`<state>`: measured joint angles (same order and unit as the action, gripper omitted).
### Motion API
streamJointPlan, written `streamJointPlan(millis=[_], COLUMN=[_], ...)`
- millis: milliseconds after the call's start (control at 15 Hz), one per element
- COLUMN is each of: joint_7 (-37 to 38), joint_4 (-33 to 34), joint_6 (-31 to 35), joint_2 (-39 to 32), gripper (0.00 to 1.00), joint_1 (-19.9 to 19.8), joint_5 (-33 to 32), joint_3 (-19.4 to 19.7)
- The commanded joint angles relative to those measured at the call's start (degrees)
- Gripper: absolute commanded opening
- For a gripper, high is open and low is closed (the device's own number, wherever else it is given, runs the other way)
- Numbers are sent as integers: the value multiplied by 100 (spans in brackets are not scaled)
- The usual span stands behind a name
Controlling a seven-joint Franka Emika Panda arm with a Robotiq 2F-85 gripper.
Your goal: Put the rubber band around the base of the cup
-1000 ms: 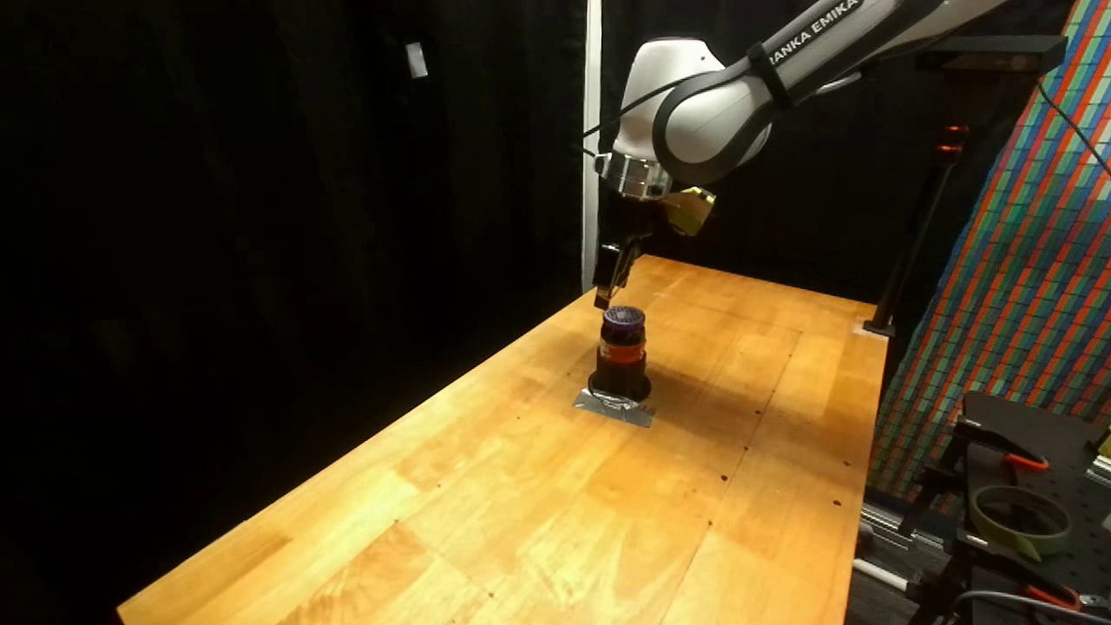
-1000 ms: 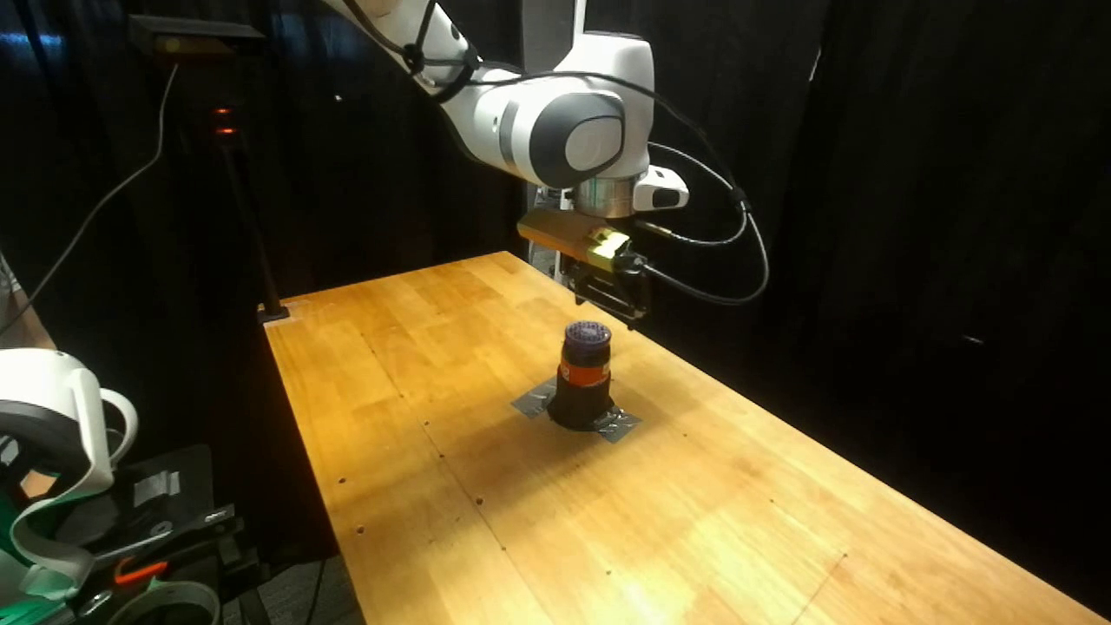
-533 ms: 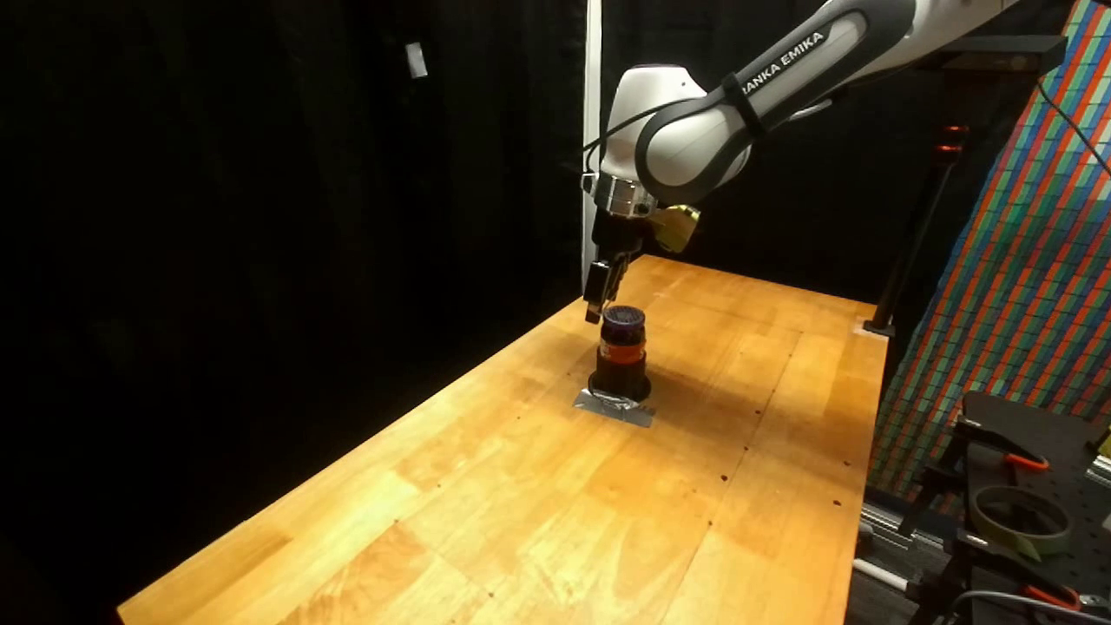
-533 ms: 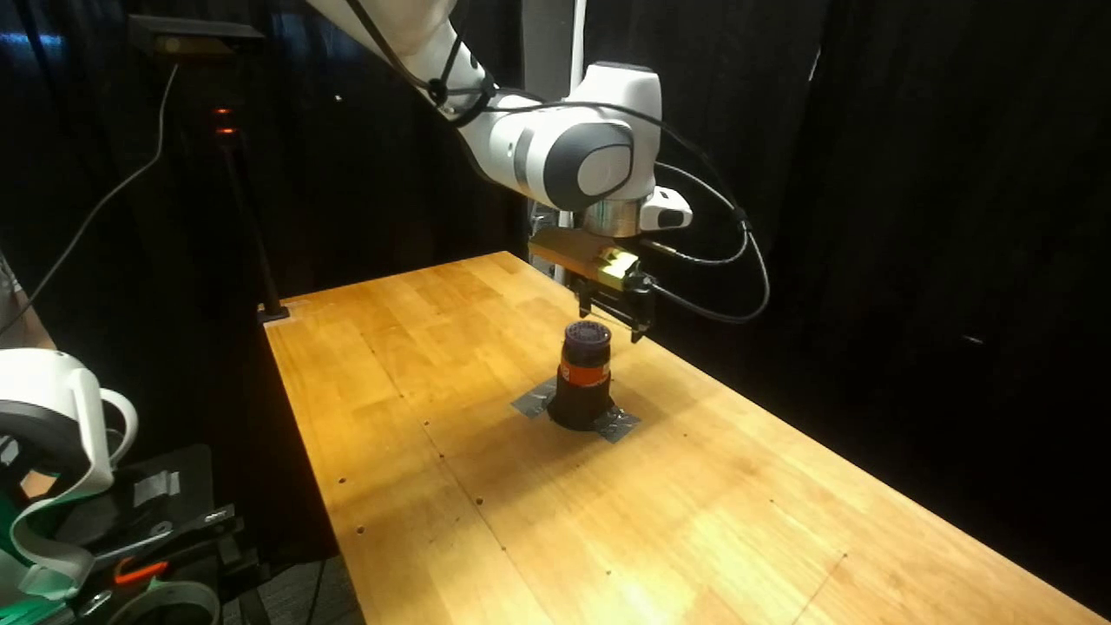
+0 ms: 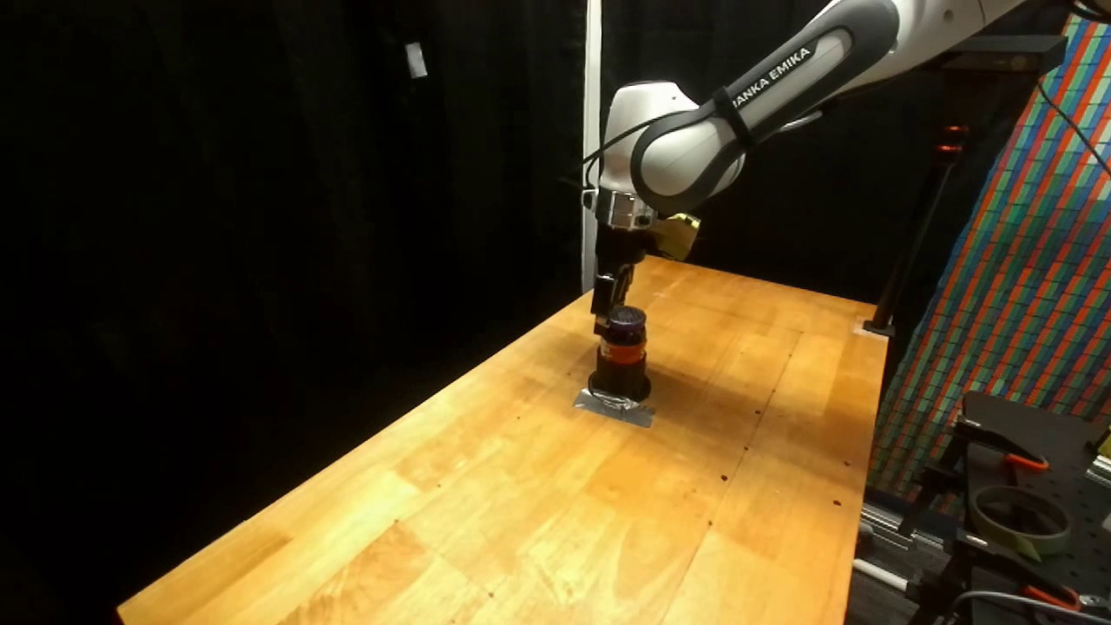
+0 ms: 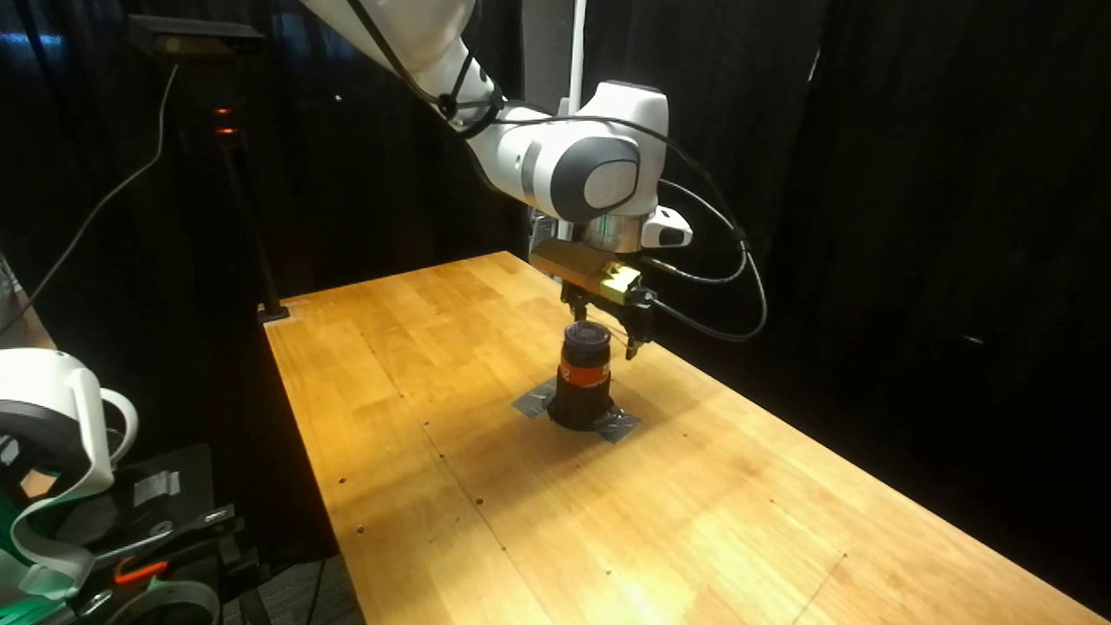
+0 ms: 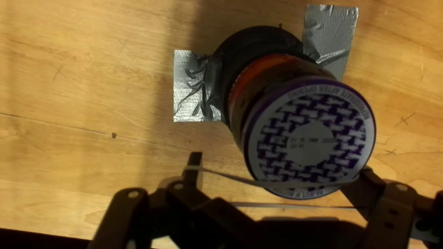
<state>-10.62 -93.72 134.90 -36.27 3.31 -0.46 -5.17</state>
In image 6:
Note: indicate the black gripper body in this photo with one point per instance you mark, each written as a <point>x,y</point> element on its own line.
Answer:
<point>607,307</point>

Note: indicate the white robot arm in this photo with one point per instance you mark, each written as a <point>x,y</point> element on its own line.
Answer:
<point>577,174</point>

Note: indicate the white vertical pole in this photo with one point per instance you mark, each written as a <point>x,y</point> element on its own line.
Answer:
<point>574,54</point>

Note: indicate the orange black spring clamp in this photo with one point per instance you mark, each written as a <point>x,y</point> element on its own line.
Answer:
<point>140,572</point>

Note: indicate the white rounded device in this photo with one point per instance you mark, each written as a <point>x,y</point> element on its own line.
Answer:
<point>55,400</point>

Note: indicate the teal white ribbon bundle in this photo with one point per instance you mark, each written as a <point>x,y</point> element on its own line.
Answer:
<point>40,542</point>

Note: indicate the yellowish wrist camera box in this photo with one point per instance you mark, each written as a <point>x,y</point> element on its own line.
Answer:
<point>583,268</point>

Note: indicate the grey base plate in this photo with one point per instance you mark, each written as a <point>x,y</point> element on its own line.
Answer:
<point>534,405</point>

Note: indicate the black camera stand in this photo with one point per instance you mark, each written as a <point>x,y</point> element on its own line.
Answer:
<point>248,231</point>

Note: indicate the black stereo camera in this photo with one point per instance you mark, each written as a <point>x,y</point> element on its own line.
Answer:
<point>192,36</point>

